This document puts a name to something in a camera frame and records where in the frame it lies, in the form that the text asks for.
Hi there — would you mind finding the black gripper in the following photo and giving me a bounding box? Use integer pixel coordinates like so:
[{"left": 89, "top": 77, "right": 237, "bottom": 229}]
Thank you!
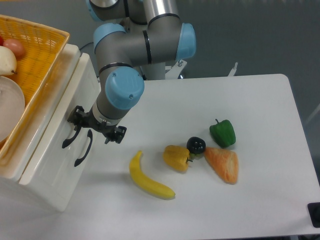
[{"left": 67, "top": 105, "right": 127, "bottom": 144}]

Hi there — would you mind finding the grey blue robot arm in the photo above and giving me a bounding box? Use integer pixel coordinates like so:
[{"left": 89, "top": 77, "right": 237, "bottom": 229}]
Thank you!
[{"left": 67, "top": 0, "right": 196, "bottom": 143}]

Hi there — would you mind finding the white drawer cabinet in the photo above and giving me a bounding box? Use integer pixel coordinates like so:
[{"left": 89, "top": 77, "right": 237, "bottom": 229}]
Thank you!
[{"left": 0, "top": 44, "right": 100, "bottom": 212}]

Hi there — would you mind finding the yellow bell pepper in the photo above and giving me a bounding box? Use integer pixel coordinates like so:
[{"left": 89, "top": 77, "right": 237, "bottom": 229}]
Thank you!
[{"left": 162, "top": 145, "right": 190, "bottom": 172}]

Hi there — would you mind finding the yellow banana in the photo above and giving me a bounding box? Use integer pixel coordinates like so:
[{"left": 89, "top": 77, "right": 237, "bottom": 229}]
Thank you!
[{"left": 129, "top": 150, "right": 176, "bottom": 200}]

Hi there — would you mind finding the white plate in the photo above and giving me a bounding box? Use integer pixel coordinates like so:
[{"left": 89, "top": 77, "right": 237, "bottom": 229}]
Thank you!
[{"left": 0, "top": 76, "right": 25, "bottom": 142}]

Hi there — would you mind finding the yellow woven basket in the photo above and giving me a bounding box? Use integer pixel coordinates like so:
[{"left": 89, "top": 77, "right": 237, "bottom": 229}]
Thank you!
[{"left": 0, "top": 15, "right": 70, "bottom": 168}]

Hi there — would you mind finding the black round toy fruit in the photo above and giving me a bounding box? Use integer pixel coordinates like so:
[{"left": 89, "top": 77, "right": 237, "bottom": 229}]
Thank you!
[{"left": 186, "top": 136, "right": 206, "bottom": 155}]

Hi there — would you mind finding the white pear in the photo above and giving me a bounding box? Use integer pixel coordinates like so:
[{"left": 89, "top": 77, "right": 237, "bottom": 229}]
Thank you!
[{"left": 0, "top": 46, "right": 17, "bottom": 76}]

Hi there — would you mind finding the pink peach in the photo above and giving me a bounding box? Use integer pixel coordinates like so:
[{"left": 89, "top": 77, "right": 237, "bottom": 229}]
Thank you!
[{"left": 3, "top": 38, "right": 26, "bottom": 58}]

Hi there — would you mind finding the green bell pepper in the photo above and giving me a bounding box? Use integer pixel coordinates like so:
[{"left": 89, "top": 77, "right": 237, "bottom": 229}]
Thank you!
[{"left": 209, "top": 119, "right": 237, "bottom": 149}]

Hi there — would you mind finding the red fruit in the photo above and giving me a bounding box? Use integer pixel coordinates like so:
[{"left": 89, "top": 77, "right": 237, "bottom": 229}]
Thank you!
[{"left": 0, "top": 36, "right": 4, "bottom": 46}]

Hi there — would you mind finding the black corner device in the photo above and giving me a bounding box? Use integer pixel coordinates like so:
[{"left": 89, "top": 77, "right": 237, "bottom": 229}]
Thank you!
[{"left": 307, "top": 202, "right": 320, "bottom": 228}]

